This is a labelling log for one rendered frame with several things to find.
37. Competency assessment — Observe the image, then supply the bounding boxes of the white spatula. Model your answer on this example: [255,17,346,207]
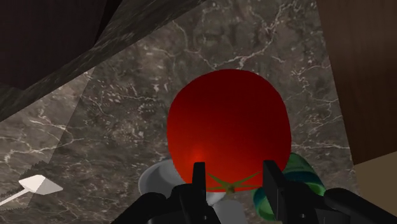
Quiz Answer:
[0,174,64,207]

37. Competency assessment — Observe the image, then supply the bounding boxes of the red tomato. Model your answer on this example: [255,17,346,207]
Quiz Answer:
[166,69,292,193]

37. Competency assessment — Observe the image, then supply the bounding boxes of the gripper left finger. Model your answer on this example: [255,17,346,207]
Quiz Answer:
[111,161,221,224]

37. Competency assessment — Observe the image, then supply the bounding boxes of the dark wooden cabinet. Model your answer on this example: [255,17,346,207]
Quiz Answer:
[0,0,125,91]

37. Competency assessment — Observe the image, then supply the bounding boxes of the green and teal striped cup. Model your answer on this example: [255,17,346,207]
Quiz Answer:
[251,152,326,221]

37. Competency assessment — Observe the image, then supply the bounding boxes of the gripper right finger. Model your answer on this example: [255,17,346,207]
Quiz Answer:
[262,160,397,224]

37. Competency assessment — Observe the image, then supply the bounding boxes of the grey bowl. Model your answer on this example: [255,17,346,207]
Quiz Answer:
[137,158,249,224]

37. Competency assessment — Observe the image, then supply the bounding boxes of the brown wooden cabinet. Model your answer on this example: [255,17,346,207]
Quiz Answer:
[316,0,397,218]

